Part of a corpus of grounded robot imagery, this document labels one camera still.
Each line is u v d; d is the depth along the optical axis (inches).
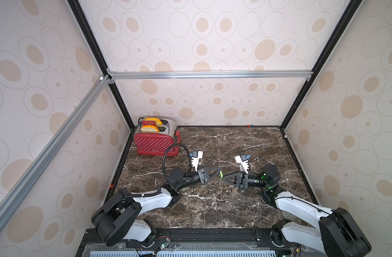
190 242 28.7
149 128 35.5
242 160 26.9
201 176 25.4
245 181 25.4
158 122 37.2
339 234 16.0
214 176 26.4
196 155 26.9
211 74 36.1
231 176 26.7
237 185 26.0
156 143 37.2
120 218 16.8
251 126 48.8
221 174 27.0
